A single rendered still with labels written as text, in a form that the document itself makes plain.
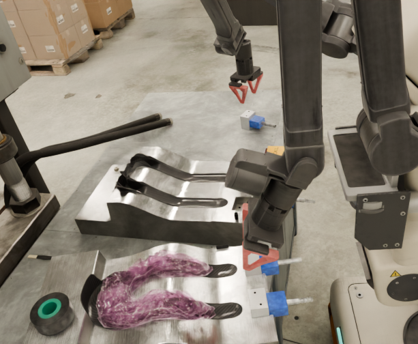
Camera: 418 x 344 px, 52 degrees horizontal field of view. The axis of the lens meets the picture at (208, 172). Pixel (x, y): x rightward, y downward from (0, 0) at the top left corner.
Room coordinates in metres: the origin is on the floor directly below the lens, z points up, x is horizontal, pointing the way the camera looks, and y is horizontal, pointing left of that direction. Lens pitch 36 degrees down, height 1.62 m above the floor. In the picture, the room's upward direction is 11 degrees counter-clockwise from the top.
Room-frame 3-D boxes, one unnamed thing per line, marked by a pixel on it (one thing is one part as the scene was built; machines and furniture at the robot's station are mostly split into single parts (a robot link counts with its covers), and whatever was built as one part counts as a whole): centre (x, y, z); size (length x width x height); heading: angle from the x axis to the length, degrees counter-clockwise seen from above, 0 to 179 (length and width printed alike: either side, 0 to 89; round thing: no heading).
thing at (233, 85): (1.33, -0.17, 0.96); 0.07 x 0.07 x 0.09; 47
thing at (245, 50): (1.35, -0.18, 1.10); 0.07 x 0.06 x 0.07; 42
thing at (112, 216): (0.97, 0.12, 0.87); 0.50 x 0.26 x 0.14; 69
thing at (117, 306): (0.61, 0.17, 0.90); 0.26 x 0.18 x 0.08; 86
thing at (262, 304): (0.54, -0.10, 0.86); 0.13 x 0.05 x 0.05; 86
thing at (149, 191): (0.95, 0.11, 0.92); 0.35 x 0.16 x 0.09; 69
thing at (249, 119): (1.32, -0.21, 0.83); 0.13 x 0.05 x 0.05; 47
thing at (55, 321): (0.57, 0.37, 0.93); 0.08 x 0.08 x 0.04
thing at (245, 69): (1.34, -0.19, 1.04); 0.10 x 0.07 x 0.07; 137
